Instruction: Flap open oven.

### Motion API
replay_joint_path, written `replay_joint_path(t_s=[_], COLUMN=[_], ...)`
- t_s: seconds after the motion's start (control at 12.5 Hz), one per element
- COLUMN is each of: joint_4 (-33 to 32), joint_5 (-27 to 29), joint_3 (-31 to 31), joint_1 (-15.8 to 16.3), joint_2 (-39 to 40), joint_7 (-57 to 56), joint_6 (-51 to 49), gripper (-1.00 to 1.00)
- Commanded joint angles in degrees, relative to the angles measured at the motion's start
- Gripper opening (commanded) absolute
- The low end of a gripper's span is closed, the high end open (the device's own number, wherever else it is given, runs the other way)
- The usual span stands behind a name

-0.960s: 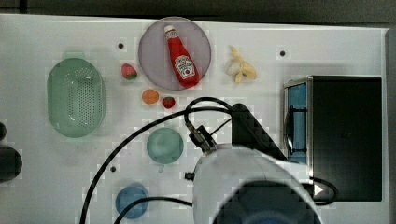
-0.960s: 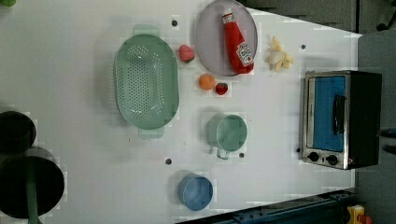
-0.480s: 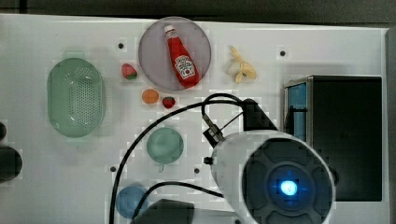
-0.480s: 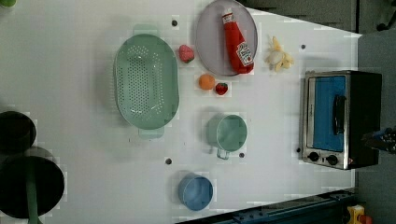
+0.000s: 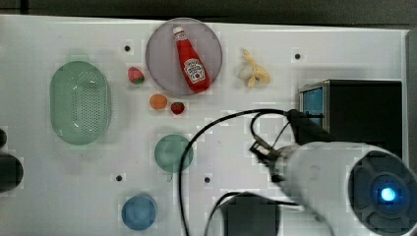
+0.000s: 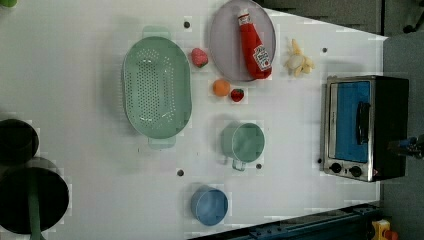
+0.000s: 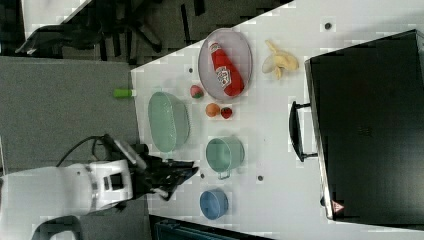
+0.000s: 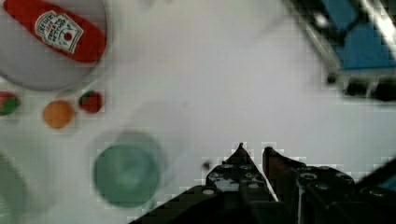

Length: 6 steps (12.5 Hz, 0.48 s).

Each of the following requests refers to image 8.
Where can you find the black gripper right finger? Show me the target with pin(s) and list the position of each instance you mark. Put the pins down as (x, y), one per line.
(305, 190)

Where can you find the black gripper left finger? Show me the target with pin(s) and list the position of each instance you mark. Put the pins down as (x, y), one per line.
(237, 171)

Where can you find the green cup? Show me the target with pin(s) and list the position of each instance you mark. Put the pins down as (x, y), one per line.
(127, 169)

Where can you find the toy strawberry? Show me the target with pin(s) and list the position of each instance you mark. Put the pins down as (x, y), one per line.
(9, 102)
(91, 101)

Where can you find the toy orange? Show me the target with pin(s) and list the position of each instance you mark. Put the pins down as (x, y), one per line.
(58, 114)

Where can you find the red ketchup bottle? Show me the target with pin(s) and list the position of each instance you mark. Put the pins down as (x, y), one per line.
(59, 29)

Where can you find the pale pink plate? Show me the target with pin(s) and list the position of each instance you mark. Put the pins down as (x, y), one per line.
(30, 64)

